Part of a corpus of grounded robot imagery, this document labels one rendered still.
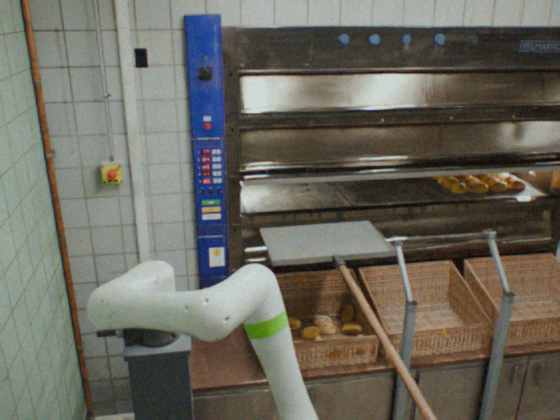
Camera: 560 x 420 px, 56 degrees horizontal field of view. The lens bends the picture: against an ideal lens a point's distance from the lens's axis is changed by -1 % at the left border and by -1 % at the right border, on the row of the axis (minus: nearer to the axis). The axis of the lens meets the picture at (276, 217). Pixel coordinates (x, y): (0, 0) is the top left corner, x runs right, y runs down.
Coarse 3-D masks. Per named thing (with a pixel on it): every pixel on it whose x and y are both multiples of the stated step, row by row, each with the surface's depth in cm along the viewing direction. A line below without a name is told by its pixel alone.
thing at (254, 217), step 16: (336, 208) 284; (352, 208) 285; (368, 208) 285; (384, 208) 285; (400, 208) 286; (416, 208) 288; (432, 208) 290; (448, 208) 291; (464, 208) 293; (480, 208) 295; (496, 208) 296
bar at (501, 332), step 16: (400, 240) 249; (416, 240) 252; (432, 240) 253; (400, 256) 248; (496, 256) 254; (416, 304) 237; (512, 304) 247; (496, 336) 255; (400, 352) 250; (496, 352) 256; (496, 368) 260; (400, 384) 253; (496, 384) 264; (400, 400) 257; (400, 416) 261; (480, 416) 274
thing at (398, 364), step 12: (348, 276) 212; (360, 300) 197; (372, 312) 190; (372, 324) 185; (384, 336) 177; (384, 348) 174; (396, 360) 167; (408, 372) 162; (408, 384) 157; (420, 396) 152; (420, 408) 149
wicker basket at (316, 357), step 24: (288, 288) 287; (312, 288) 288; (336, 288) 291; (288, 312) 288; (312, 312) 290; (336, 312) 292; (360, 312) 277; (336, 336) 277; (312, 360) 252; (336, 360) 254; (360, 360) 258
